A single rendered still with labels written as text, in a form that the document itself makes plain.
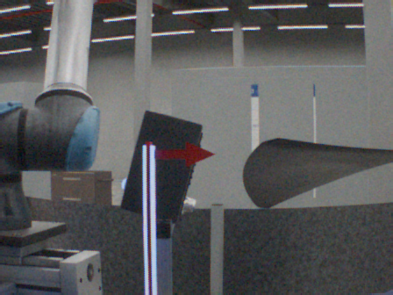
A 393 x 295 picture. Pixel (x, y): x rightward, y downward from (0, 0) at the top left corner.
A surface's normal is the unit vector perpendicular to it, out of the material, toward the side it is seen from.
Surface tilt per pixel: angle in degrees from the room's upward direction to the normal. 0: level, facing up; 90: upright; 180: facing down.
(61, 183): 90
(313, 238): 90
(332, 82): 90
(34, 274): 90
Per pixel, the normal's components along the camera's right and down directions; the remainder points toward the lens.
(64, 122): 0.13, -0.46
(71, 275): -0.17, 0.01
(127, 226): -0.39, 0.01
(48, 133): 0.10, -0.16
